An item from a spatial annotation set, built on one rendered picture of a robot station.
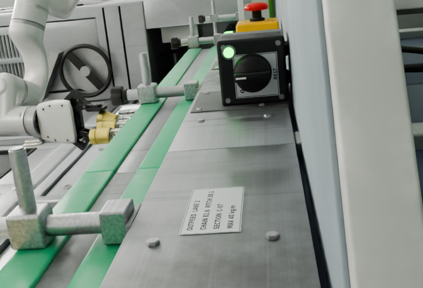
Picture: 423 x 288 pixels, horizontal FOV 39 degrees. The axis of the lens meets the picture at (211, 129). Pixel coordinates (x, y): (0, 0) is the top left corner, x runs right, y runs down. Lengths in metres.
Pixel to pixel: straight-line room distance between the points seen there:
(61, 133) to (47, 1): 0.35
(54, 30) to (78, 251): 2.05
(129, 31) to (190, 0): 0.26
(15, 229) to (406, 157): 0.29
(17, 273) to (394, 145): 0.26
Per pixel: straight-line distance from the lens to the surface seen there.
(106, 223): 0.43
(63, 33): 2.45
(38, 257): 0.44
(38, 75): 1.60
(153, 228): 0.40
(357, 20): 0.28
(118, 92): 0.88
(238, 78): 0.68
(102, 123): 1.33
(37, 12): 1.56
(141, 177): 0.56
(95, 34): 2.41
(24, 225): 0.45
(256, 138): 0.58
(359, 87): 0.27
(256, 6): 1.00
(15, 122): 1.49
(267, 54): 0.70
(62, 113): 1.41
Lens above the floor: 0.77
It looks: 6 degrees up
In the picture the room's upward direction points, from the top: 94 degrees counter-clockwise
